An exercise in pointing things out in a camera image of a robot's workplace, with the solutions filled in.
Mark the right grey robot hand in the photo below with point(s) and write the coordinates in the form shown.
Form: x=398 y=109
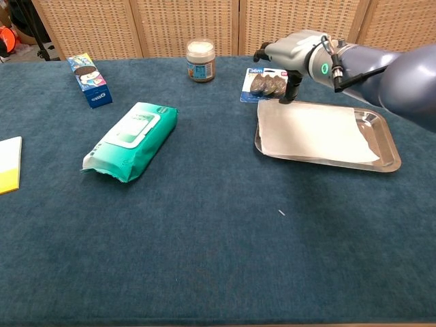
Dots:
x=293 y=51

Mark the white wipe sheet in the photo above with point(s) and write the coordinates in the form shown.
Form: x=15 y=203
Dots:
x=313 y=133

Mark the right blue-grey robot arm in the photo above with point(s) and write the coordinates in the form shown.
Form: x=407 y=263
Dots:
x=391 y=78

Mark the stainless steel tray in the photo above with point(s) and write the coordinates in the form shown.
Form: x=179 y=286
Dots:
x=389 y=144

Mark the correction tape blister pack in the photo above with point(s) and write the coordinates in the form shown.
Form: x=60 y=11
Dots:
x=262 y=85

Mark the jar with white lid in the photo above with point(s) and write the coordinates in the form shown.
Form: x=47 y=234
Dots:
x=200 y=61

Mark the wicker folding screen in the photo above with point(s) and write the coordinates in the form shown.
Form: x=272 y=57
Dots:
x=190 y=24

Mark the green wet wipes pack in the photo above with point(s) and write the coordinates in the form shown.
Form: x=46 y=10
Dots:
x=136 y=143

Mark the blue Oreo cookie box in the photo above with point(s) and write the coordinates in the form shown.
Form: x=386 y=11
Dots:
x=89 y=80

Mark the dark teal table cover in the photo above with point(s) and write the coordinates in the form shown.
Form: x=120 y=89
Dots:
x=204 y=238

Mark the black tripod stand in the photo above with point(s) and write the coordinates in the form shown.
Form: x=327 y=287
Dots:
x=40 y=41

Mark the orange round object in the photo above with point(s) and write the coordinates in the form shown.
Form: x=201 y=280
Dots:
x=7 y=39

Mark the yellow white notepad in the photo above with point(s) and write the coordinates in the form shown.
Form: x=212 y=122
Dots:
x=9 y=163

